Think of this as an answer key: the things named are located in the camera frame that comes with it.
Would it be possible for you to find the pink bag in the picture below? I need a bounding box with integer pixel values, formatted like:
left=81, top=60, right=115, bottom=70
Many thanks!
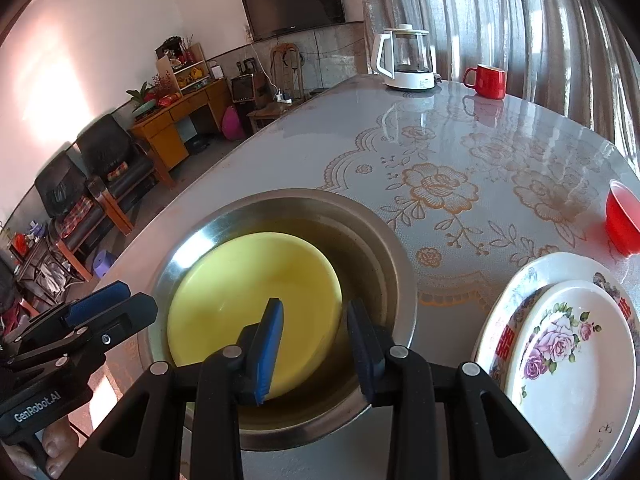
left=221, top=106, right=246, bottom=141

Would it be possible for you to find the grey sheer curtain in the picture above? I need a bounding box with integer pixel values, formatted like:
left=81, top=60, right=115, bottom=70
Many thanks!
left=360, top=0, right=640, bottom=171

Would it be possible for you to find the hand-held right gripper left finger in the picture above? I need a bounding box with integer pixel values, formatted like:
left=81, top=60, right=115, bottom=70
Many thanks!
left=60, top=297, right=285, bottom=480

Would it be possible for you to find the red plastic bowl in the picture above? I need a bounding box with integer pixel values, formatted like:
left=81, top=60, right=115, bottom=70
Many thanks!
left=605, top=179, right=640, bottom=257

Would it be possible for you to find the small black monitor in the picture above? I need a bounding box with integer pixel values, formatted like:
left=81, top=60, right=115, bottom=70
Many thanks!
left=230, top=72, right=258, bottom=106

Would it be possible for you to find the yellow plastic bowl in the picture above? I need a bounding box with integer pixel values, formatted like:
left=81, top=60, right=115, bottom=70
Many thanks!
left=167, top=232, right=344, bottom=396

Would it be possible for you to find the orange wooden desk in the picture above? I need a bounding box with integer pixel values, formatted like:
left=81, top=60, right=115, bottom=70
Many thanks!
left=129, top=77, right=231, bottom=171

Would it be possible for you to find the green potted plant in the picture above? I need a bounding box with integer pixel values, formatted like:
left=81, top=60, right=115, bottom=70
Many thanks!
left=126, top=82, right=158, bottom=113

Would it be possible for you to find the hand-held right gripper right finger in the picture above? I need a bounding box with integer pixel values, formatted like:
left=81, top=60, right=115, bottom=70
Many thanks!
left=345, top=299, right=571, bottom=480

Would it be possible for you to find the brown wooden chair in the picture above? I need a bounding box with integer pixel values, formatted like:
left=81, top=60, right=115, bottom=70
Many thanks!
left=247, top=42, right=307, bottom=133

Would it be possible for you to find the stainless steel bowl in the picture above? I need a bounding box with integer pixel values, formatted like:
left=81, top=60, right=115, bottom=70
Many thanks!
left=151, top=189, right=418, bottom=453

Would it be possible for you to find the white glass electric kettle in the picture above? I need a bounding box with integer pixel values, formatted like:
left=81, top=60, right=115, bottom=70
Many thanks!
left=371, top=25, right=437, bottom=92

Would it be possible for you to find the person's left hand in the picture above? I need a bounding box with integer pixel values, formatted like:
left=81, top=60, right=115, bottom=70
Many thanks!
left=7, top=417, right=83, bottom=480

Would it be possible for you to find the red mug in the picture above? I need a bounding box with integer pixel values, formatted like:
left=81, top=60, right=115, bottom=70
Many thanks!
left=462, top=64, right=507, bottom=100

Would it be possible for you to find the white phoenix print plate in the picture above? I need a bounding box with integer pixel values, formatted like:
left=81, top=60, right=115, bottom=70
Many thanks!
left=472, top=252, right=640, bottom=480

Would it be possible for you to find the white rose print plate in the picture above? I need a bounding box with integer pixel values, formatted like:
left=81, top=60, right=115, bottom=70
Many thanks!
left=504, top=280, right=637, bottom=480

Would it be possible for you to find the floral lace tablecloth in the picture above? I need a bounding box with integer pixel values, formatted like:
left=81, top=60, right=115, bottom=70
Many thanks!
left=95, top=74, right=640, bottom=480

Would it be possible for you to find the cluttered coffee table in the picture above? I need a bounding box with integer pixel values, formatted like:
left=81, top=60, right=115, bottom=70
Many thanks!
left=7, top=230, right=68, bottom=311

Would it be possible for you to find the small wooden shelf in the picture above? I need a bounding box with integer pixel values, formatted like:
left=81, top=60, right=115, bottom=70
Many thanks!
left=156, top=42, right=210, bottom=92

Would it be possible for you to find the black flat television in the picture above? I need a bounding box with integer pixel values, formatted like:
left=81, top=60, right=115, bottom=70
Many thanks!
left=240, top=0, right=347, bottom=42

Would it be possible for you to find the purple stool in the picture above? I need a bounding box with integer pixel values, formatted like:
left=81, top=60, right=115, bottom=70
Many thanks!
left=94, top=255, right=118, bottom=281

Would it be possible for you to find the black wooden armchair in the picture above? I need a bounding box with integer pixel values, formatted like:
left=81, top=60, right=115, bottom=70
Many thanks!
left=34, top=152, right=108, bottom=281
left=76, top=114, right=163, bottom=236

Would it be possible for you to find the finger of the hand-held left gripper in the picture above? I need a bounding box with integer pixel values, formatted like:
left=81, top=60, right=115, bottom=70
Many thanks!
left=0, top=281, right=132, bottom=346
left=5, top=294, right=158, bottom=376

